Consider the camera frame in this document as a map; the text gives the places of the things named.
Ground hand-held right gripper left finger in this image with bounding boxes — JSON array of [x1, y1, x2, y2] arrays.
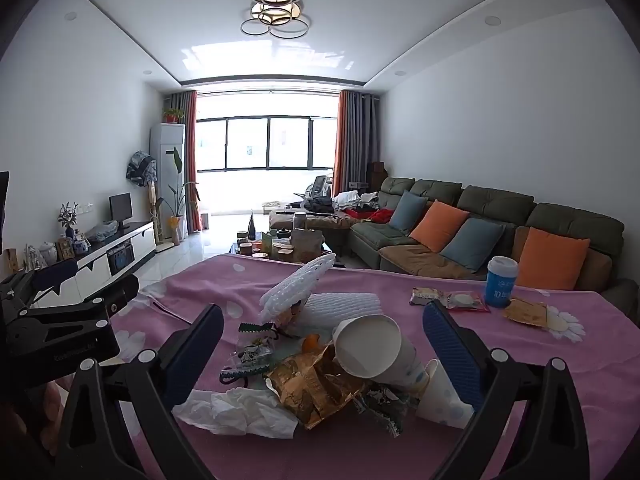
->
[[52, 304, 224, 480]]

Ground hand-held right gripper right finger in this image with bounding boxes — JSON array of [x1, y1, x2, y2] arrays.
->
[[422, 300, 591, 480]]

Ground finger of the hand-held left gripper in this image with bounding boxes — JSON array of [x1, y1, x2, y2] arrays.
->
[[10, 275, 140, 341], [0, 258, 79, 311]]

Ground blue dotted paper cup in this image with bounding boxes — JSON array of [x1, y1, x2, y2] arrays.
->
[[415, 359, 476, 428], [332, 314, 431, 391]]

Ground white foam fruit net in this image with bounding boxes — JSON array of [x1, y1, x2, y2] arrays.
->
[[302, 291, 382, 328], [258, 252, 337, 322]]

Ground gold foil wrapper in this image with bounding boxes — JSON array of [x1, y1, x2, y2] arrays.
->
[[265, 345, 371, 431]]

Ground glass ship model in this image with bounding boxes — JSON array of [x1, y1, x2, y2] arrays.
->
[[22, 245, 48, 271]]

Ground clear wrapper green zigzag edge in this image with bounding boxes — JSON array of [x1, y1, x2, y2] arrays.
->
[[220, 320, 281, 386]]

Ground red edged round cake packet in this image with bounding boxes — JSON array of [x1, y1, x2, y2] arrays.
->
[[445, 291, 493, 313]]

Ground small plant blue vase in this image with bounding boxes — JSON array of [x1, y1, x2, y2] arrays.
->
[[57, 202, 81, 241]]

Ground white black TV cabinet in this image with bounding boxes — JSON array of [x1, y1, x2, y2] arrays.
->
[[27, 219, 156, 311]]

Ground clear packet brown cake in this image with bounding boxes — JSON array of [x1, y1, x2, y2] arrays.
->
[[410, 287, 451, 307]]

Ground crumpled grey plastic bag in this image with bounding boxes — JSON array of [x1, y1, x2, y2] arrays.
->
[[85, 220, 121, 242]]

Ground white crumpled tissue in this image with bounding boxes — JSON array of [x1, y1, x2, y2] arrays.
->
[[172, 387, 298, 440]]

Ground black white patterned wrapper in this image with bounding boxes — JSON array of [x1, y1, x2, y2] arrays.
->
[[357, 382, 416, 436]]

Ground brown gold snack packet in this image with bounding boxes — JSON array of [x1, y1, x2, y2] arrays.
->
[[502, 297, 571, 333]]

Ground blue white lidded cup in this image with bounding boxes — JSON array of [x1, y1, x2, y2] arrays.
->
[[484, 256, 518, 308]]

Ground black monitor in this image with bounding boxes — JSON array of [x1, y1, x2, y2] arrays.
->
[[109, 192, 134, 228]]

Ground tall plant yellow pot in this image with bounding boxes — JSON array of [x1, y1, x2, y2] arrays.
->
[[159, 147, 199, 246]]

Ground blue cushion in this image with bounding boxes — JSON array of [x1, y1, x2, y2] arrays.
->
[[440, 217, 506, 273], [389, 191, 430, 233]]

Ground cluster of dark lidded jars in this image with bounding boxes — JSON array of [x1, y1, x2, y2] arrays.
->
[[237, 240, 301, 261]]

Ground orange cushion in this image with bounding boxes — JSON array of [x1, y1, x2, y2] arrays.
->
[[515, 227, 591, 291], [409, 200, 471, 253]]

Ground cloth covered standing fan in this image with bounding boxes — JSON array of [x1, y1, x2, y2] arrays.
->
[[126, 150, 162, 246]]

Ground pink flowered blanket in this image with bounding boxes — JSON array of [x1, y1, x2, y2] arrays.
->
[[107, 252, 640, 480]]

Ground white standing air conditioner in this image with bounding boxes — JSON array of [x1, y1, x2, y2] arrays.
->
[[150, 122, 187, 241]]

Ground glass coffee table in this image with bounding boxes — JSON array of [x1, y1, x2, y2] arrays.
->
[[229, 230, 346, 267]]

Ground grey orange curtain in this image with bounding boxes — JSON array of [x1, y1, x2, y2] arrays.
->
[[332, 90, 381, 192], [165, 90, 199, 233]]

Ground red cloth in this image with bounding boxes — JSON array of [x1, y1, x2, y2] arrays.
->
[[345, 207, 396, 223]]

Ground green brown sectional sofa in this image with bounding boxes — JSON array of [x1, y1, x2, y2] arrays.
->
[[270, 176, 626, 306]]

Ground white clothes pile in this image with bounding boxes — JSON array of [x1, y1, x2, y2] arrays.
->
[[332, 191, 381, 211]]

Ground brown cardboard boxes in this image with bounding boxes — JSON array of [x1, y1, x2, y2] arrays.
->
[[367, 161, 387, 193]]

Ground white exercise machine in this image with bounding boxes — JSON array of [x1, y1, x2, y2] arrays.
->
[[295, 172, 333, 201]]

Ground large dark framed window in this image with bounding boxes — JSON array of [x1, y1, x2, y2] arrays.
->
[[195, 92, 341, 173]]

